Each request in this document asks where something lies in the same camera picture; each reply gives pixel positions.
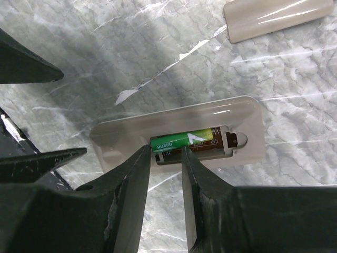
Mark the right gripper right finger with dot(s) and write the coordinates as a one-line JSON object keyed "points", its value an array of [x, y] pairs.
{"points": [[221, 217]]}

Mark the beige battery compartment cover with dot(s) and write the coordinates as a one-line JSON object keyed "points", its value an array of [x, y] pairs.
{"points": [[250, 19]]}

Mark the beige remote control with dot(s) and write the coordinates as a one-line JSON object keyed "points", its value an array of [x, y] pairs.
{"points": [[237, 123]]}

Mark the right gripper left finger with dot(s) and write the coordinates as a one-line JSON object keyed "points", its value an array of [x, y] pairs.
{"points": [[103, 215]]}

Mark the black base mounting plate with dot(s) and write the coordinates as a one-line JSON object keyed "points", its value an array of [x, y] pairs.
{"points": [[15, 142]]}

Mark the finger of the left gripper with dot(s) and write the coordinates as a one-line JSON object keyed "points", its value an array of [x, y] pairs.
{"points": [[20, 65], [30, 168]]}

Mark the green battery table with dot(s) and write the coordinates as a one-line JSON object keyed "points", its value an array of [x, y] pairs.
{"points": [[179, 140]]}

